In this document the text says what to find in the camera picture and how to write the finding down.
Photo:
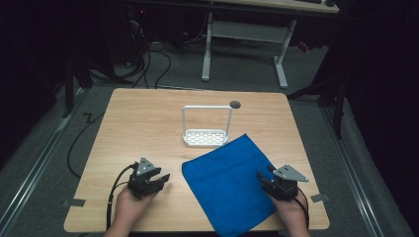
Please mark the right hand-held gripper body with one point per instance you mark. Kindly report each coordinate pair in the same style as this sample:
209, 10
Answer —
283, 189

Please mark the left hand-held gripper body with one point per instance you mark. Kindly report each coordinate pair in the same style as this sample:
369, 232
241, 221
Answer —
142, 184

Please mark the blue cloth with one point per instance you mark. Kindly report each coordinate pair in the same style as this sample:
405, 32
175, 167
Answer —
227, 184

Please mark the person's right hand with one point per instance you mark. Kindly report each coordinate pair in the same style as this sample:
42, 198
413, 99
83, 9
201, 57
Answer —
290, 210

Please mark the person's left hand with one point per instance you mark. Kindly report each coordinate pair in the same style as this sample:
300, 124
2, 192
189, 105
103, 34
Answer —
128, 205

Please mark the grey tape piece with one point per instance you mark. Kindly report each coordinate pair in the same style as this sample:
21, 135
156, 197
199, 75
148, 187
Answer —
75, 202
319, 197

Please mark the round grey table grommet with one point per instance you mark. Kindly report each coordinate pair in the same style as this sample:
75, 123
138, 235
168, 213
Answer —
235, 104

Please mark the black metal stand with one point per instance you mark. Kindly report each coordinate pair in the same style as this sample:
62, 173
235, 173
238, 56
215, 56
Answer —
70, 82
332, 95

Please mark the white-legged desk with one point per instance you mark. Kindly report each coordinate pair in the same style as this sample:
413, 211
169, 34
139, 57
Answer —
245, 31

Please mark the metal floor rail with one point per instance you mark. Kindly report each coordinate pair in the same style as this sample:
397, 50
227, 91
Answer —
354, 171
31, 174

